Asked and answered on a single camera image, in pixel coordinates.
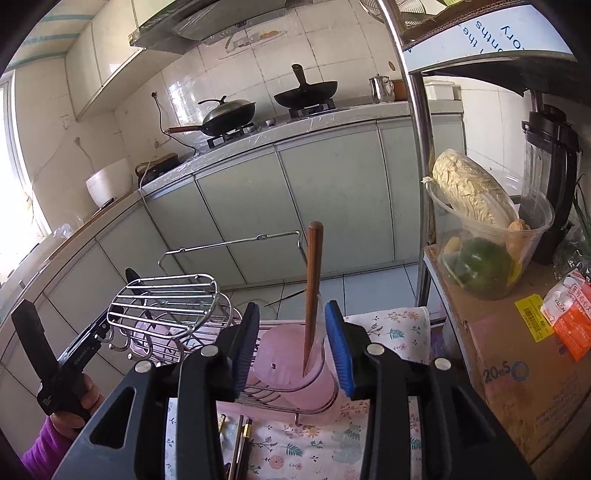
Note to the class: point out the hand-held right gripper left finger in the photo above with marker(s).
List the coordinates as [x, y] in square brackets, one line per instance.
[244, 341]

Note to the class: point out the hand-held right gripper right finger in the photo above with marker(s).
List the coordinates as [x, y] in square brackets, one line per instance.
[339, 350]

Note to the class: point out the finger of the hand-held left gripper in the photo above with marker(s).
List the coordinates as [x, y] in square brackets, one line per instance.
[102, 325]

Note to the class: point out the pink and chrome utensil rack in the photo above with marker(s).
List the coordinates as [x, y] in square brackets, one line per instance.
[281, 350]

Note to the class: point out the plain brown wooden chopstick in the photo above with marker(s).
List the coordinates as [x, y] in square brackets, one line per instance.
[313, 286]

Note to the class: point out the person's left hand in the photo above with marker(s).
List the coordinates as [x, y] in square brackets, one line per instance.
[90, 390]

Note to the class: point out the floral tablecloth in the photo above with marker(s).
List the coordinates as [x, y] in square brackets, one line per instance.
[300, 443]

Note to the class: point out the white rice cooker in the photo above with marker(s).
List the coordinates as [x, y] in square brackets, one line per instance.
[108, 182]

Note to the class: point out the pale green base cabinets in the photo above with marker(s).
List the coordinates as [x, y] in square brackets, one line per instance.
[323, 198]

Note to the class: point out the window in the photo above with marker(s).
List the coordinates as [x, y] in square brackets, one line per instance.
[18, 184]

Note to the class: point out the black countertop appliance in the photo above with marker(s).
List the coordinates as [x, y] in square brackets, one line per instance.
[159, 168]

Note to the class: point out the green bell pepper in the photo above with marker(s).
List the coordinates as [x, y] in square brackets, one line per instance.
[485, 265]

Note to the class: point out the cardboard box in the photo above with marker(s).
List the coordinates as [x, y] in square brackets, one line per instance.
[508, 369]

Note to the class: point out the metal shelf rack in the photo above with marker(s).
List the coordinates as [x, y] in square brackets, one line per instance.
[422, 161]

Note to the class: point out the orange vegetable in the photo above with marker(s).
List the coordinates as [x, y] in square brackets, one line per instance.
[517, 240]

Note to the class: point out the napa cabbage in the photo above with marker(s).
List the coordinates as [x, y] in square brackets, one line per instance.
[471, 184]

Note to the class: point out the wok with glass lid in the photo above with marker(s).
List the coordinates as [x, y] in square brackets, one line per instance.
[228, 113]

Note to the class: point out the orange snack packet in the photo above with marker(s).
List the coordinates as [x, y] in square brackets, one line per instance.
[570, 318]

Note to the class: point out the gas stove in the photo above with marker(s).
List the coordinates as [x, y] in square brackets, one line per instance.
[304, 112]

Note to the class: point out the clear plastic container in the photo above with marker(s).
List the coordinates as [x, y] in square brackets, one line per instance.
[535, 217]

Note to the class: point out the black wok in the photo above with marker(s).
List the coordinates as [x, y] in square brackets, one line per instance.
[304, 94]

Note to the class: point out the steel kettle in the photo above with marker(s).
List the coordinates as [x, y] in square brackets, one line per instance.
[381, 90]

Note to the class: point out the brown pot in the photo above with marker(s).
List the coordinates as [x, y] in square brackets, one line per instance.
[400, 90]

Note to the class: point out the white lidded container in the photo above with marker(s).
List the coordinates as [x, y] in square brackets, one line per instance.
[441, 90]

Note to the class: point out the black blender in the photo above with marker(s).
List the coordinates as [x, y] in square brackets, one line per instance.
[551, 152]

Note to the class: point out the range hood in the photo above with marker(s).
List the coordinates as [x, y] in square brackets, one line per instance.
[194, 23]

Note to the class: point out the metal fan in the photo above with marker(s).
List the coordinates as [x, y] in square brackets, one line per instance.
[406, 7]

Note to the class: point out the white wall cabinets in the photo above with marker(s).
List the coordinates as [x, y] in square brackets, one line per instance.
[99, 64]

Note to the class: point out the glass wall shelf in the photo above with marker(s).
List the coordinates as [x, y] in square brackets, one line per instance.
[251, 41]

